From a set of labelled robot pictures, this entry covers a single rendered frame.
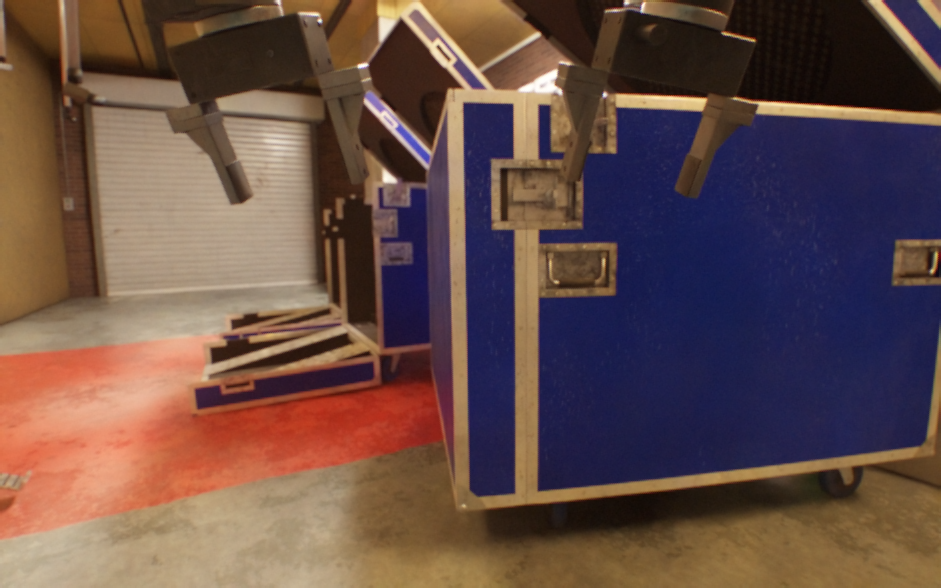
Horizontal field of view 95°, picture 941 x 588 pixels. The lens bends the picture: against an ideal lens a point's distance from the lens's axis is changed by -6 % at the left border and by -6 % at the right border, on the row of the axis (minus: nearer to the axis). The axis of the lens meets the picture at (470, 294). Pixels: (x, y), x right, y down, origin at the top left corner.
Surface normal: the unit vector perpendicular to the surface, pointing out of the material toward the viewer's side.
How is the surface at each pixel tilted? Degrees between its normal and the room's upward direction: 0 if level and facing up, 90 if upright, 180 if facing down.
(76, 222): 90
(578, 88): 113
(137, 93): 90
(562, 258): 90
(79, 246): 90
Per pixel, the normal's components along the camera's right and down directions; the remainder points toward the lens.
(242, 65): -0.08, 0.51
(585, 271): 0.13, 0.11
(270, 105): 0.50, 0.09
